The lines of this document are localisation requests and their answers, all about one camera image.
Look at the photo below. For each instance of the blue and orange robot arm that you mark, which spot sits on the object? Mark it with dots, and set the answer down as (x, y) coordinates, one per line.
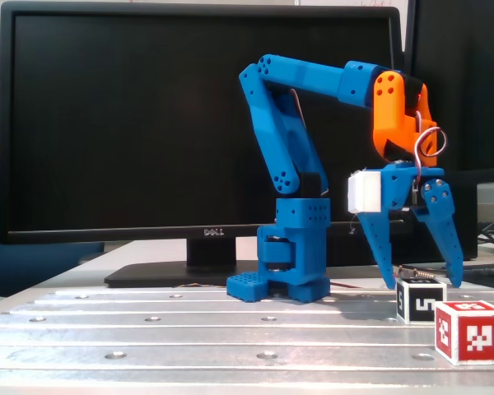
(267, 123)

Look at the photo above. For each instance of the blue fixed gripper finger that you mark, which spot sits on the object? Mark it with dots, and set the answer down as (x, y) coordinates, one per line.
(378, 243)

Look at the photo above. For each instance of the white bracket with small camera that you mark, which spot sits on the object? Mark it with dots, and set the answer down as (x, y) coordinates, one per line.
(364, 193)

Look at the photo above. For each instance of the slotted aluminium base plate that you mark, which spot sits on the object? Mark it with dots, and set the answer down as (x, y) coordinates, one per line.
(189, 337)

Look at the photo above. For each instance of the black Dell monitor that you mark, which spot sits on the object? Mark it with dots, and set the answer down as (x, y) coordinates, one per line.
(148, 123)

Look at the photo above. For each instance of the red cube with white markers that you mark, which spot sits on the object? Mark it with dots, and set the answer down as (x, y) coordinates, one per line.
(465, 349)

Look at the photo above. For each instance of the black monitor without logo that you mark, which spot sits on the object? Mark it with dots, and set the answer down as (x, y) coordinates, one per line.
(477, 82)

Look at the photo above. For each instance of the black cube with white markers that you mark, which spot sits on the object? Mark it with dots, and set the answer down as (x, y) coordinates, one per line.
(434, 312)

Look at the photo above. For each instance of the blue gripper body with servo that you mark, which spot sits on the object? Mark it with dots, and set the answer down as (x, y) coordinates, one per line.
(399, 185)

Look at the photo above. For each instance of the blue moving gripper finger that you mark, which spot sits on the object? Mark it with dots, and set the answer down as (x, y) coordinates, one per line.
(444, 230)

